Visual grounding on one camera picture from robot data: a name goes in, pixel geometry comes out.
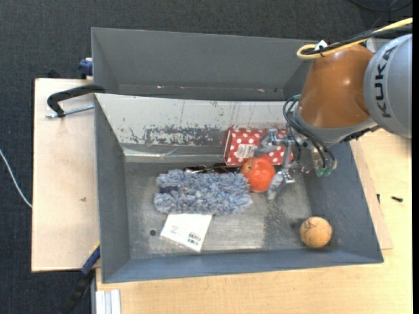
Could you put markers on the dark brown thin object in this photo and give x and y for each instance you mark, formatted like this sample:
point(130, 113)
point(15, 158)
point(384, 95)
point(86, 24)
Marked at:
point(209, 168)

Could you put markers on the grey metal bin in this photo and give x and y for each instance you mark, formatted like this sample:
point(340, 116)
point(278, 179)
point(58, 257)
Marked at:
point(209, 234)

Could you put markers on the red-orange apple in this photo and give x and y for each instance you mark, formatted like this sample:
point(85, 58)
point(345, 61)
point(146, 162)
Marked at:
point(260, 175)

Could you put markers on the blue and white fluffy duster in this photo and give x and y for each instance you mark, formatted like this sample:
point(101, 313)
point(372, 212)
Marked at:
point(203, 191)

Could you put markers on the small black screw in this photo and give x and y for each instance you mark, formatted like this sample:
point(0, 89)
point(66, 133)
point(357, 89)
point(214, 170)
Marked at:
point(397, 199)

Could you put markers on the white barcode label card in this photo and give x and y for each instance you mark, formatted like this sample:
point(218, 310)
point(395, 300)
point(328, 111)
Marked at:
point(186, 229)

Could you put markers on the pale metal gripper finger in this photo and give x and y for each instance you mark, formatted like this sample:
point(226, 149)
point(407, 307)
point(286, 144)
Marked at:
point(278, 183)
point(269, 142)

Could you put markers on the pale wood board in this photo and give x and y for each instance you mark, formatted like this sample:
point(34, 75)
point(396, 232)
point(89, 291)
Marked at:
point(63, 182)

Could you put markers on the tan ball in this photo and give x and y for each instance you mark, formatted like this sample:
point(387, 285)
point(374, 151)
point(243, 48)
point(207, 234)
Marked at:
point(316, 232)

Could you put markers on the red white-dotted box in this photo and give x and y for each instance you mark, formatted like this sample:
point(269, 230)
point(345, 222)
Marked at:
point(240, 141)

